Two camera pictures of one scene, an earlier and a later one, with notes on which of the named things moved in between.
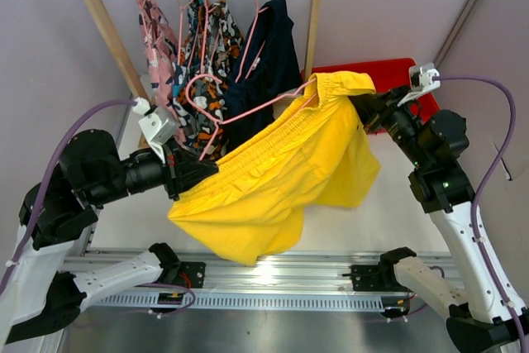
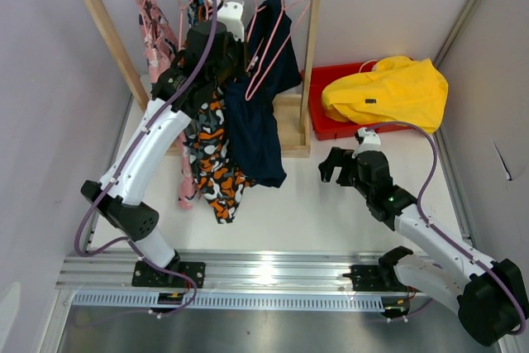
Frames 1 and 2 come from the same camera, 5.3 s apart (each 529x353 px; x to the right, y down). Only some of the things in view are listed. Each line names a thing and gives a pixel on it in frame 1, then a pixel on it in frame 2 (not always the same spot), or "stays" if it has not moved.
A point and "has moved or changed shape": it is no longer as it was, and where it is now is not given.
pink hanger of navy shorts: (258, 11) to (250, 93)
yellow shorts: (316, 155) has moved or changed shape
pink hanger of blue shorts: (183, 8) stays
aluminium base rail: (294, 280) stays
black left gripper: (183, 171) to (240, 47)
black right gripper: (375, 111) to (337, 157)
